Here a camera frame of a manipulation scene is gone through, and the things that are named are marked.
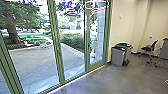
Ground green shrub outdoors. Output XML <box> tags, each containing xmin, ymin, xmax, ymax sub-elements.
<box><xmin>59</xmin><ymin>33</ymin><xmax>85</xmax><ymax>52</ymax></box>

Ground grey office desk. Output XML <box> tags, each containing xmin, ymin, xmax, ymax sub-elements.
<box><xmin>159</xmin><ymin>37</ymin><xmax>168</xmax><ymax>61</ymax></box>

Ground large tree outdoors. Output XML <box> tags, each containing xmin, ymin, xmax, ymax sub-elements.
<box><xmin>0</xmin><ymin>0</ymin><xmax>43</xmax><ymax>45</ymax></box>

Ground low green hedge outdoors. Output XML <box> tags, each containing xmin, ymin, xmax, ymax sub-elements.
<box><xmin>19</xmin><ymin>34</ymin><xmax>51</xmax><ymax>46</ymax></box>

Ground white wall thermostat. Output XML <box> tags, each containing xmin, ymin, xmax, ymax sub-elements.
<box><xmin>118</xmin><ymin>12</ymin><xmax>124</xmax><ymax>19</ymax></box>

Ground black swivel office chair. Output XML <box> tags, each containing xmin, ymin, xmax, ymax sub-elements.
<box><xmin>138</xmin><ymin>39</ymin><xmax>160</xmax><ymax>68</ymax></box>

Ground green framed glass door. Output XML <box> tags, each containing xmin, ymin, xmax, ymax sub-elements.
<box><xmin>83</xmin><ymin>0</ymin><xmax>111</xmax><ymax>72</ymax></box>

